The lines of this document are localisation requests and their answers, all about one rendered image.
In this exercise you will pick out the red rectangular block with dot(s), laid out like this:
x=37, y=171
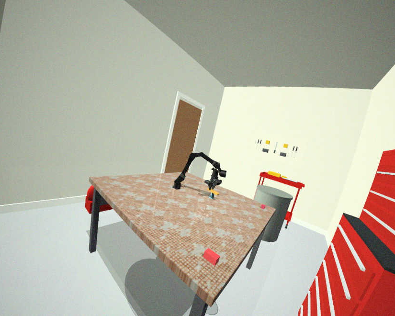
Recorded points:
x=211, y=256

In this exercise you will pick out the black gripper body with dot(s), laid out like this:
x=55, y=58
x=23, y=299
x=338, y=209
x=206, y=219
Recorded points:
x=210, y=182

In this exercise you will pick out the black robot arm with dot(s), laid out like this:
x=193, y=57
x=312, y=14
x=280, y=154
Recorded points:
x=192, y=156

